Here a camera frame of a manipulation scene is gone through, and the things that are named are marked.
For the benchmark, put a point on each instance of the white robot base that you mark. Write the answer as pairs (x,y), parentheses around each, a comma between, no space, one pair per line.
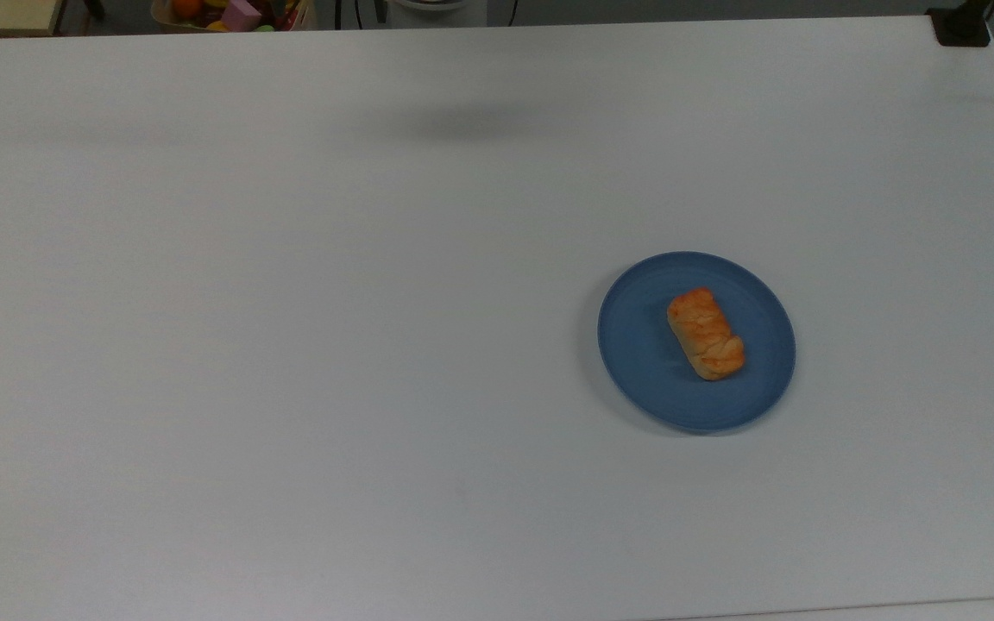
(437,10)

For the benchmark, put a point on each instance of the basket of toy items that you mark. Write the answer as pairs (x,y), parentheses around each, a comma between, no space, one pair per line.
(290,19)

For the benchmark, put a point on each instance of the black camera stand clamp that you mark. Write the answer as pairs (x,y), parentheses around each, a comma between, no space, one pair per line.
(961,26)

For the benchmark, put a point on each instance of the blue round plate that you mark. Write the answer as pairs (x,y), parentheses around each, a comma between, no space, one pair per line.
(644,362)

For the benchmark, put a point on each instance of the orange glazed bread roll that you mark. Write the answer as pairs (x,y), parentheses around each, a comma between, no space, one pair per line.
(705,335)

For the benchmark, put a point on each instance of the pink toy block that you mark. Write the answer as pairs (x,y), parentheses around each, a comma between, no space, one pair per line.
(242,15)

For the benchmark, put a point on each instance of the orange toy fruit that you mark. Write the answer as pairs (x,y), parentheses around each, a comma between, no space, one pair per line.
(186,7)

